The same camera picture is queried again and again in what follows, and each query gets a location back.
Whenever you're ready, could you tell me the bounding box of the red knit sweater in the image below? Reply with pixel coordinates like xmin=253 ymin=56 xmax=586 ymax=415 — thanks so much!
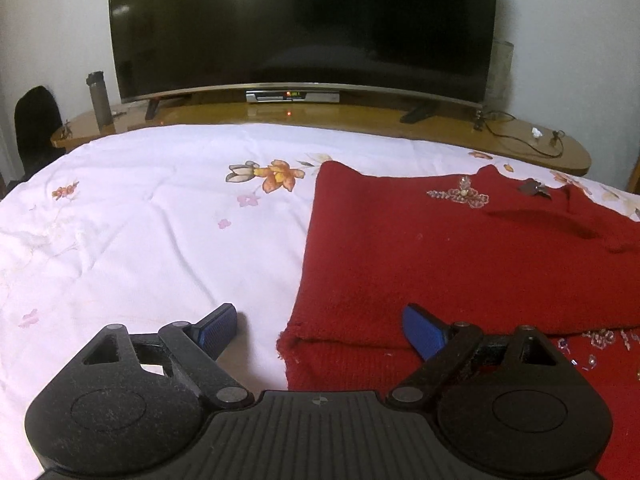
xmin=277 ymin=162 xmax=639 ymax=479

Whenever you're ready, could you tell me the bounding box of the white floral bed sheet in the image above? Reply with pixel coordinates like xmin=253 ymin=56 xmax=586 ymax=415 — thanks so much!
xmin=1 ymin=124 xmax=639 ymax=479

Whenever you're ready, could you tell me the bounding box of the brown wooden door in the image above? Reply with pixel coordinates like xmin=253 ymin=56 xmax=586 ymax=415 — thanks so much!
xmin=626 ymin=156 xmax=640 ymax=194

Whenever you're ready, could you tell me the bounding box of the wooden tv shelf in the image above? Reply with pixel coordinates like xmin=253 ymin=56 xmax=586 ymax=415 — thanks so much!
xmin=51 ymin=98 xmax=591 ymax=177

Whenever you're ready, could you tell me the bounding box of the black chair back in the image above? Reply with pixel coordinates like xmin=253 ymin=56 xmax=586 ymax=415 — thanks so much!
xmin=14 ymin=86 xmax=65 ymax=180

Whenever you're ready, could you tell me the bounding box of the dark grey bottle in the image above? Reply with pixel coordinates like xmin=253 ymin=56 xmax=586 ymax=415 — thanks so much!
xmin=86 ymin=72 xmax=114 ymax=131

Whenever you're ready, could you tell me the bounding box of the silver set-top box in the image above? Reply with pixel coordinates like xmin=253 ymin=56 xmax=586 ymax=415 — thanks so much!
xmin=245 ymin=89 xmax=341 ymax=104

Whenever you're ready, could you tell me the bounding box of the large black curved television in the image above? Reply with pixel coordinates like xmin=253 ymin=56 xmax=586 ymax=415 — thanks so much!
xmin=108 ymin=0 xmax=497 ymax=104

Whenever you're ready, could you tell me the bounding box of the black cable on shelf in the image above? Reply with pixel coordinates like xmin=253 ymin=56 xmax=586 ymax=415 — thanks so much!
xmin=472 ymin=107 xmax=568 ymax=161

